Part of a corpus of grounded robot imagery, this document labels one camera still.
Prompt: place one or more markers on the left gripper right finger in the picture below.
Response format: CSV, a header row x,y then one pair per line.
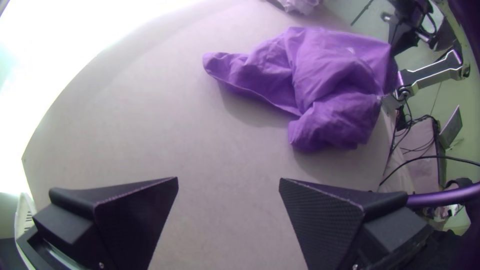
x,y
326,225

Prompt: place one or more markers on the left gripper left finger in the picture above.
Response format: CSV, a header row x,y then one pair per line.
x,y
127,217

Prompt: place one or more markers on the dark t-shirt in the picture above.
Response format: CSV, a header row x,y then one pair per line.
x,y
318,75

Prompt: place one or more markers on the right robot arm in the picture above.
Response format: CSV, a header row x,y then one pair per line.
x,y
431,71

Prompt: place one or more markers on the white laundry basket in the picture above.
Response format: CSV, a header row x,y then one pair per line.
x,y
24,213

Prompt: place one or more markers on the white garment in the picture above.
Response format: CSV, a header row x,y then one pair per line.
x,y
300,5

